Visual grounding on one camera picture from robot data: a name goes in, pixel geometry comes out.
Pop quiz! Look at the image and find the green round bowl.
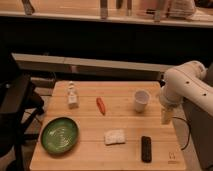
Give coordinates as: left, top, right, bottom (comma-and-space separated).
40, 117, 79, 155

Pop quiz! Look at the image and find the black cable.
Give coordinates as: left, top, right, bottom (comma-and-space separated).
172, 115, 192, 151

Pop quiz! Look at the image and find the white paper cup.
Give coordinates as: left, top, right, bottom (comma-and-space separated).
134, 90, 150, 113

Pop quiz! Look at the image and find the black remote control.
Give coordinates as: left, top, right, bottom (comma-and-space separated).
141, 136, 152, 163

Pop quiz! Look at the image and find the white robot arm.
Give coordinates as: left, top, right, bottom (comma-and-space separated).
159, 61, 213, 124

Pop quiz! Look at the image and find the black office chair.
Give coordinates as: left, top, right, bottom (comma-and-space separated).
0, 54, 44, 171

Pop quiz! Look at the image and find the small clear bottle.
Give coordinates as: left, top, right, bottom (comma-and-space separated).
67, 81, 79, 109

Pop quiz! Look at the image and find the white sponge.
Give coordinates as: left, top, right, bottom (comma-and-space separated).
104, 129, 126, 145

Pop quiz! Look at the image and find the red orange pepper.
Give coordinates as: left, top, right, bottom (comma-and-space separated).
96, 97, 106, 115

